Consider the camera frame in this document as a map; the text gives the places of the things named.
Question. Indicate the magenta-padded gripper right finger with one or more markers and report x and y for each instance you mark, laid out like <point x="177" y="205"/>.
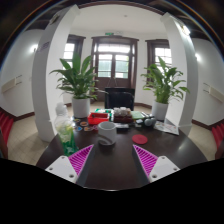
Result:
<point x="161" y="168"/>

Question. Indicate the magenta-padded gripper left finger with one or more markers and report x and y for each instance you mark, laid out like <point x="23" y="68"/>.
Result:
<point x="63" y="168"/>

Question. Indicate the clear green-labelled drink bottle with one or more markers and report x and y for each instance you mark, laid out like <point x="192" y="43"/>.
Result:
<point x="65" y="133"/>

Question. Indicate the flat round red coaster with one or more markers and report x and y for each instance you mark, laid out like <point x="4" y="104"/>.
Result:
<point x="139" y="139"/>

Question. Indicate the printed paper leaflet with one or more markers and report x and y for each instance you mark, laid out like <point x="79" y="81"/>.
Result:
<point x="166" y="127"/>

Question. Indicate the white mug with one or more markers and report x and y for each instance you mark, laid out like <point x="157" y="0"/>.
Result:
<point x="106" y="131"/>

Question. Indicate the black phone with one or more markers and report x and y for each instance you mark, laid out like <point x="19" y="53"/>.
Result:
<point x="122" y="126"/>

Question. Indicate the green flat packet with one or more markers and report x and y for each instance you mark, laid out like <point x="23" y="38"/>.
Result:
<point x="137" y="115"/>

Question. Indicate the potted plant in white pot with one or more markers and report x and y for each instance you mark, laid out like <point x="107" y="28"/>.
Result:
<point x="159" y="110"/>
<point x="81" y="106"/>

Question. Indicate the red box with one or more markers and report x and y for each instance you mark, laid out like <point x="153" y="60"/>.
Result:
<point x="96" y="119"/>

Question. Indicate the dark tea tray with cups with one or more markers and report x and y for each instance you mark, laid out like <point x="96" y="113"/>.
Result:
<point x="122" y="118"/>

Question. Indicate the red carpeted staircase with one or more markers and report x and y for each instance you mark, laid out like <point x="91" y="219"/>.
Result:
<point x="6" y="125"/>
<point x="218" y="135"/>

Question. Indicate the black chair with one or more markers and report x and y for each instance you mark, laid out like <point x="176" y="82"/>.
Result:
<point x="119" y="98"/>

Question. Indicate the dark wooden framed window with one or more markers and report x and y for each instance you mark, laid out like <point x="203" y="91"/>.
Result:
<point x="162" y="53"/>
<point x="70" y="50"/>

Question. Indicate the dark wooden glazed double door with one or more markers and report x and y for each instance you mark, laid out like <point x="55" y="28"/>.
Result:
<point x="113" y="63"/>

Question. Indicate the green exit sign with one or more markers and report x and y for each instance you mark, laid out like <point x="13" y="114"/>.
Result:
<point x="109" y="33"/>

